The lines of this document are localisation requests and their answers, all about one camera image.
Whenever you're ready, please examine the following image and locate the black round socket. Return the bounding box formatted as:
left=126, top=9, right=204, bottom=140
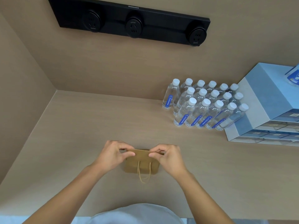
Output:
left=125, top=17, right=144, bottom=39
left=84, top=10, right=102, bottom=33
left=188, top=26, right=207, bottom=47

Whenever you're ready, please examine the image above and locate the person's right forearm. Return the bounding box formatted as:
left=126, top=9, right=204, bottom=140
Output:
left=167, top=171, right=234, bottom=224

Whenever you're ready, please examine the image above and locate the small brown paper bag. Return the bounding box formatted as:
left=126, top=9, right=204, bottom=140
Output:
left=120, top=148, right=165, bottom=184

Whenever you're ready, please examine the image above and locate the group of clear water bottles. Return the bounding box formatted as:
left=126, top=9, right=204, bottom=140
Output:
left=162, top=78, right=249, bottom=131

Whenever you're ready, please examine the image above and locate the water bottle with blue label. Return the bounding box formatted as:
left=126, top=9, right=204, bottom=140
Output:
left=284, top=63, right=299, bottom=86

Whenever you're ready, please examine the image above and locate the person's right hand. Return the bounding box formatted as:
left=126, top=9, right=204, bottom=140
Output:
left=149, top=144, right=189, bottom=179

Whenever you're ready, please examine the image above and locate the person's left hand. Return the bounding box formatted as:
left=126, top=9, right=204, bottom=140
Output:
left=92, top=140, right=135, bottom=173

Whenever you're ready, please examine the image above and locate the person's left forearm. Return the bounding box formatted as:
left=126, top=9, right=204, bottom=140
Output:
left=22, top=164, right=111, bottom=224

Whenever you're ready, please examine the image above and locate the person's white shirt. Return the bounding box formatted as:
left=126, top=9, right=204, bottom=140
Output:
left=88, top=203, right=188, bottom=224

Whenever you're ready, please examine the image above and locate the light blue drawer cabinet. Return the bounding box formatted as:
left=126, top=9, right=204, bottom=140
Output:
left=224, top=63, right=299, bottom=147

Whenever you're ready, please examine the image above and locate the black wall power track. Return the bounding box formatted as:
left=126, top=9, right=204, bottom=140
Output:
left=47, top=0, right=211, bottom=47

